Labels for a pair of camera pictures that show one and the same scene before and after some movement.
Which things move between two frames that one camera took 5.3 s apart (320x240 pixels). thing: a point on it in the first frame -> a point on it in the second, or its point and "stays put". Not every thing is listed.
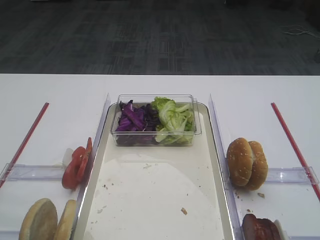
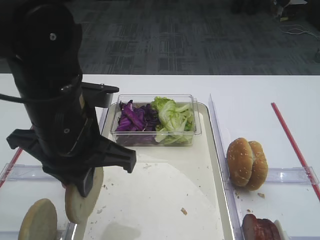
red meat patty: x=258 y=229 stays put
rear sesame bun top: x=260 y=166 stays put
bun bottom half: x=65 y=228 -> x=78 y=206
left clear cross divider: x=16 y=172 stays put
